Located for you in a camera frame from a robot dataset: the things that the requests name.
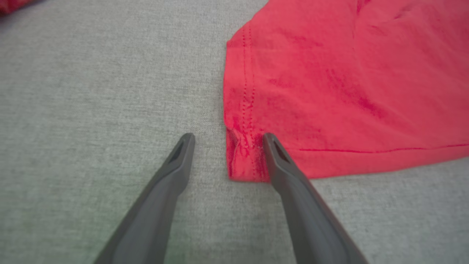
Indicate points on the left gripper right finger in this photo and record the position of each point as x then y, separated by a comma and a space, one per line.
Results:
311, 227

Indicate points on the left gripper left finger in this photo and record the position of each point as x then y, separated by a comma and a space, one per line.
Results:
154, 220

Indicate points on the red basketball jersey with number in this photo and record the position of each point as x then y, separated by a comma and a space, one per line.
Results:
348, 73

